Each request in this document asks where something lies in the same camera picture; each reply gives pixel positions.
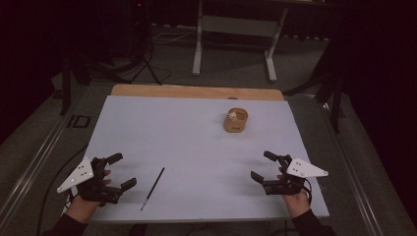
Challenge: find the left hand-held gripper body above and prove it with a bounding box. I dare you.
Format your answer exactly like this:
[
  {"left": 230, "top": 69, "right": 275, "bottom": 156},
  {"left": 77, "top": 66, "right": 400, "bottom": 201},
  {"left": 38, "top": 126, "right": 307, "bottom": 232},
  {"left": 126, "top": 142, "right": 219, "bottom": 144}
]
[{"left": 56, "top": 156, "right": 124, "bottom": 206}]

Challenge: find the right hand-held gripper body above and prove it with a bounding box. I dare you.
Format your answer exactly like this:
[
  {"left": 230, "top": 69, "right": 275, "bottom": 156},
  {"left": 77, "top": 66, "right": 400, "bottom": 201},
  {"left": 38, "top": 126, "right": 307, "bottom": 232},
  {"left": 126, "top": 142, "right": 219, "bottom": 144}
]
[{"left": 262, "top": 153, "right": 329, "bottom": 197}]

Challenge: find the thin black paintbrush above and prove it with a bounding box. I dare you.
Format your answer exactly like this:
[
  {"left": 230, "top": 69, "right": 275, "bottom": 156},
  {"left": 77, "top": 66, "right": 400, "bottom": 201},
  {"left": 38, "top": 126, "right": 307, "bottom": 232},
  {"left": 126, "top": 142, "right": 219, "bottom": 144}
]
[{"left": 140, "top": 166, "right": 166, "bottom": 211}]

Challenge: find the wooden brush holder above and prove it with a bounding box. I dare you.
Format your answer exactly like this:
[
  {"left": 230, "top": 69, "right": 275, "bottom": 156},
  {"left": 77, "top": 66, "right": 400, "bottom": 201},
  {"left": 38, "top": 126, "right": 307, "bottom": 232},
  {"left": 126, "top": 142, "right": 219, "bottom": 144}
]
[{"left": 223, "top": 107, "right": 250, "bottom": 134}]

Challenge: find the person's right hand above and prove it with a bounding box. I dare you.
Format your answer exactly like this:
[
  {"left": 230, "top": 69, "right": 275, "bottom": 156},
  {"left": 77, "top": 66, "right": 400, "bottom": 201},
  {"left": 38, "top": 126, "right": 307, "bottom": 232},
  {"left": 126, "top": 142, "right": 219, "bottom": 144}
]
[{"left": 276, "top": 166, "right": 312, "bottom": 219}]

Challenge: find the person's left hand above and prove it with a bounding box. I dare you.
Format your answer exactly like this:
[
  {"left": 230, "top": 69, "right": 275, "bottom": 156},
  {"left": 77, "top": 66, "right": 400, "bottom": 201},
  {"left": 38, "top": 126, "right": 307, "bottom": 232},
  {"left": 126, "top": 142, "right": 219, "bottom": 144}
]
[{"left": 65, "top": 168, "right": 112, "bottom": 225}]

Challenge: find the black rectangular floor plate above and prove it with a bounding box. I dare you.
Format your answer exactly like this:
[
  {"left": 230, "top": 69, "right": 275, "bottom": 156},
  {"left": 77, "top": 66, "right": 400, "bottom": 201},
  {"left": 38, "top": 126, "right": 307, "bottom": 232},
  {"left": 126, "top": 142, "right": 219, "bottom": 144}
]
[{"left": 66, "top": 114, "right": 91, "bottom": 130}]

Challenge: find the pale grey table board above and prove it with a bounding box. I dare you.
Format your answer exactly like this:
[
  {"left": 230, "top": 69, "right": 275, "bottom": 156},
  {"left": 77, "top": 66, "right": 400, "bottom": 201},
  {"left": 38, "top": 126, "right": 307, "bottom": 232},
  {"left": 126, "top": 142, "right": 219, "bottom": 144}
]
[{"left": 70, "top": 94, "right": 330, "bottom": 224}]

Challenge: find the black metal stand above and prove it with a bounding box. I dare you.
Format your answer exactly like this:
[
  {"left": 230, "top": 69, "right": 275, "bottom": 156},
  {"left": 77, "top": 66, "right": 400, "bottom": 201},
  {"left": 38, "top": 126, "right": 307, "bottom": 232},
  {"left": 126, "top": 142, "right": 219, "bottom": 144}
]
[
  {"left": 59, "top": 54, "right": 73, "bottom": 116},
  {"left": 282, "top": 73, "right": 346, "bottom": 135}
]

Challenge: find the black tripod stand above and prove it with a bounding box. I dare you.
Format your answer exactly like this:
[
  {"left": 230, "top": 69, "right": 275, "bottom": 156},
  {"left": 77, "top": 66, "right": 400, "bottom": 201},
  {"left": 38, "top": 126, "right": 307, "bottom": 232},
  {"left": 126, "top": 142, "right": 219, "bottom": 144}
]
[{"left": 128, "top": 0, "right": 163, "bottom": 87}]

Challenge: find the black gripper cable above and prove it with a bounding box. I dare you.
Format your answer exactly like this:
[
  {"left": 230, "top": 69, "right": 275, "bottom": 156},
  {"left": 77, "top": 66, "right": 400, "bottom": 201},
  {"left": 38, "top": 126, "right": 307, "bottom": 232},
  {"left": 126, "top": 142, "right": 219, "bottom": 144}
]
[{"left": 302, "top": 178, "right": 314, "bottom": 205}]

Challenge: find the metal floor rail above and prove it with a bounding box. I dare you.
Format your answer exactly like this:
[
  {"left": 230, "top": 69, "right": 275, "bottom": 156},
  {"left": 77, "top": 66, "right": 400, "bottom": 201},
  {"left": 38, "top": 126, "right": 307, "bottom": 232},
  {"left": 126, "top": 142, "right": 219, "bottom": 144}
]
[
  {"left": 0, "top": 112, "right": 71, "bottom": 227},
  {"left": 322, "top": 102, "right": 386, "bottom": 236}
]

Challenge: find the white metal desk frame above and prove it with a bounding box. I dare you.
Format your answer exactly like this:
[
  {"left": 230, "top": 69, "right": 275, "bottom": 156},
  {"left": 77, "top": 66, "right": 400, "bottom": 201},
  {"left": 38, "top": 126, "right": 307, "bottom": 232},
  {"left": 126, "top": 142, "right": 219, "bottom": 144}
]
[{"left": 192, "top": 0, "right": 290, "bottom": 84}]

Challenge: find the white floor cable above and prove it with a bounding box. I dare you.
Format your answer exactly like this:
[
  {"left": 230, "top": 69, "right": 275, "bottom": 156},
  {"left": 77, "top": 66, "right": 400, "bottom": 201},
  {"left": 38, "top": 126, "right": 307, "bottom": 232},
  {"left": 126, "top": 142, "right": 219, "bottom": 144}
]
[{"left": 149, "top": 29, "right": 199, "bottom": 46}]

